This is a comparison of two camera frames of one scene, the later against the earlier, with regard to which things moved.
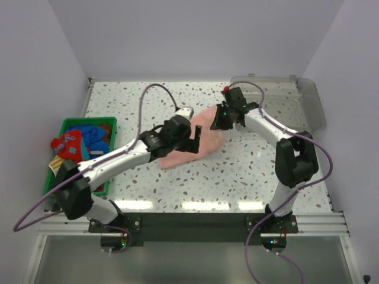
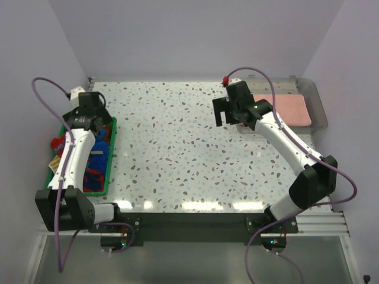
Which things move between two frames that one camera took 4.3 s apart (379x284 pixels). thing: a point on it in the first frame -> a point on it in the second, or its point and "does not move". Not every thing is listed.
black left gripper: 192,146 -> 105,115
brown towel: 108,129 does not move
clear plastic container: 291,102 does not move
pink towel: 211,141 -> 291,108
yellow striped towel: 55,164 does not move
